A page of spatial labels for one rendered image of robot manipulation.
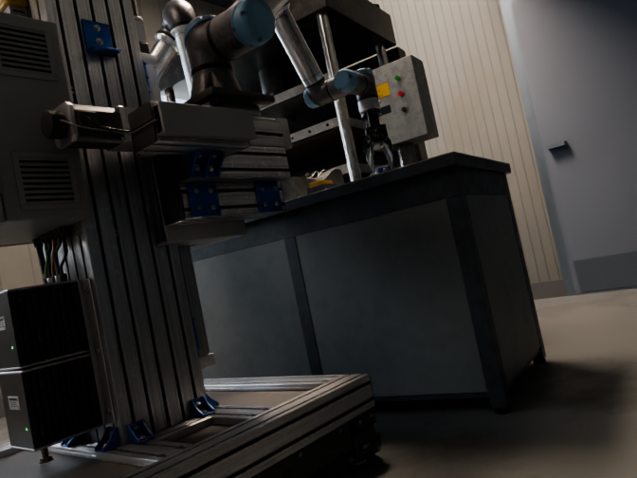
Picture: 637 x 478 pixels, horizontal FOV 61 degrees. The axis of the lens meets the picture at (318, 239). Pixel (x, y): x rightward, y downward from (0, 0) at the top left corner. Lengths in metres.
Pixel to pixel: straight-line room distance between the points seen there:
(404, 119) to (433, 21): 2.02
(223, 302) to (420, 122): 1.28
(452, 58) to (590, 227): 1.64
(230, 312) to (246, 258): 0.24
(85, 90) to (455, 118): 3.38
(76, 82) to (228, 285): 1.05
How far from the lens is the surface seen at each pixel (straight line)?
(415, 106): 2.77
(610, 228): 4.05
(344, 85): 1.89
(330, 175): 2.25
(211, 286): 2.29
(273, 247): 2.06
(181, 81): 3.50
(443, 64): 4.59
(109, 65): 1.58
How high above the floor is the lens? 0.54
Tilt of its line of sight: 3 degrees up
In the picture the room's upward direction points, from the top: 12 degrees counter-clockwise
